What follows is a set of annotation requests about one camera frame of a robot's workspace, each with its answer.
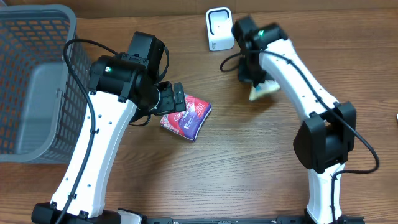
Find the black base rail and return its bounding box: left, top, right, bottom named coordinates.
left=116, top=207, right=366, bottom=224

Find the red purple sanitary pad pack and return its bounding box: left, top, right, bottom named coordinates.
left=160, top=95, right=212, bottom=141

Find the yellow snack bag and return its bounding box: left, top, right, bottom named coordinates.
left=249, top=80, right=280, bottom=101

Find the dark grey plastic basket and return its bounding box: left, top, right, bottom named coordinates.
left=1, top=4, right=91, bottom=164

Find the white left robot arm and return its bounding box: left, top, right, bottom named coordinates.
left=31, top=32, right=186, bottom=224

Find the white barcode scanner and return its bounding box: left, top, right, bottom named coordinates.
left=205, top=7, right=234, bottom=52

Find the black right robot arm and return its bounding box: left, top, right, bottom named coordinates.
left=232, top=16, right=356, bottom=223

